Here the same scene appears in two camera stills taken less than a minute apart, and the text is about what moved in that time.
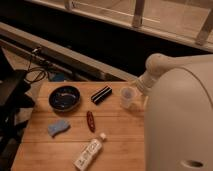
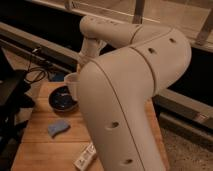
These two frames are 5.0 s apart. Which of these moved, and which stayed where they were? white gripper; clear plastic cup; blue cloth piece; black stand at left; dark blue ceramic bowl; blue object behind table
Moved: white gripper; clear plastic cup
Stayed: blue cloth piece; blue object behind table; dark blue ceramic bowl; black stand at left
